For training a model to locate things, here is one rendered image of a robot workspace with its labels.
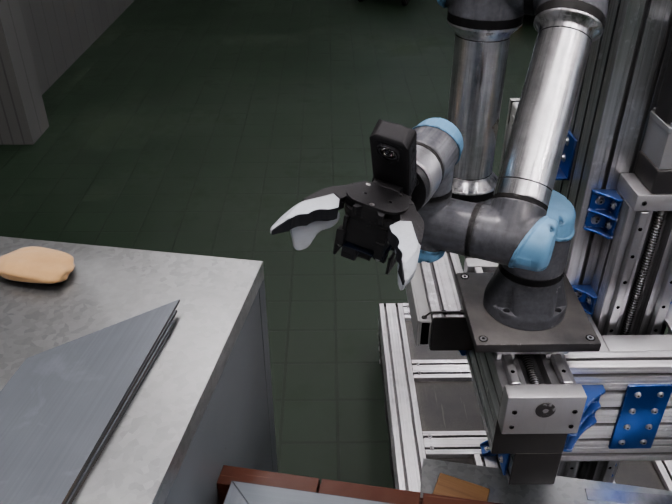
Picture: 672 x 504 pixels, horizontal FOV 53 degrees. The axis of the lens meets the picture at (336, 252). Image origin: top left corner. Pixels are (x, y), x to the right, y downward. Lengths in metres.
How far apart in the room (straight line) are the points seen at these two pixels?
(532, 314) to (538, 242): 0.37
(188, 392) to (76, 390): 0.17
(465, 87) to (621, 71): 0.31
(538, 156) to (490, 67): 0.22
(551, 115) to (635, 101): 0.39
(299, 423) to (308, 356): 0.35
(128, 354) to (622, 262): 0.92
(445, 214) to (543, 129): 0.17
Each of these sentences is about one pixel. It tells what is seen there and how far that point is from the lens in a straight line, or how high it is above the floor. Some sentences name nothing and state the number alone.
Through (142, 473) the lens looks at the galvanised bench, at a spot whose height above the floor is 1.05.
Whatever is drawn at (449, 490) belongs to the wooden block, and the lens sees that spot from 1.40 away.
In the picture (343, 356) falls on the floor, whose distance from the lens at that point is 2.74.
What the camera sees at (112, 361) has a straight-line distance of 1.18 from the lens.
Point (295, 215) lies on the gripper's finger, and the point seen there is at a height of 1.47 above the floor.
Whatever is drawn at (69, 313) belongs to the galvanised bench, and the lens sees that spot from 1.35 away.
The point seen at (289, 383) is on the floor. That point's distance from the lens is 2.63.
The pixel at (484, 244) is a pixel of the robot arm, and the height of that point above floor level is 1.34.
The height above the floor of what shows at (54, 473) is 1.07.
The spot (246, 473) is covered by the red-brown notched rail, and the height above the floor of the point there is 0.83.
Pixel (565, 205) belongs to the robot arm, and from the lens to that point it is 1.23.
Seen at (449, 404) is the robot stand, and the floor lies 0.21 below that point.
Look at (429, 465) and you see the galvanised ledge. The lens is 1.50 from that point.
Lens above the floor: 1.83
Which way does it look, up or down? 33 degrees down
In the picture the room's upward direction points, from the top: straight up
